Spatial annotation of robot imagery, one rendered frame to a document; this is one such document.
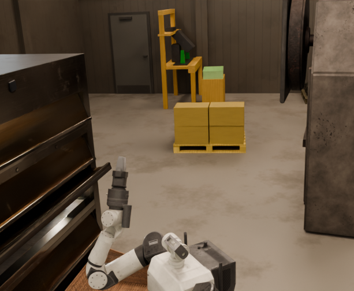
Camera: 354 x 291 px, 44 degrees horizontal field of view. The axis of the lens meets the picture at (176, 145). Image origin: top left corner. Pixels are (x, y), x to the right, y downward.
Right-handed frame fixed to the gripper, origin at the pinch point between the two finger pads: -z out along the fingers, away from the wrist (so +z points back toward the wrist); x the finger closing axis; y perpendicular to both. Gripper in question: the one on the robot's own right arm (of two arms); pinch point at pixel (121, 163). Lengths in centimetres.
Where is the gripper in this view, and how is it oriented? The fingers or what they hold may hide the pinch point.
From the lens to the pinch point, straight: 190.3
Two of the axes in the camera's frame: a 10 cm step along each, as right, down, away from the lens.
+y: -10.0, -1.0, 0.2
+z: -1.0, 9.9, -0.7
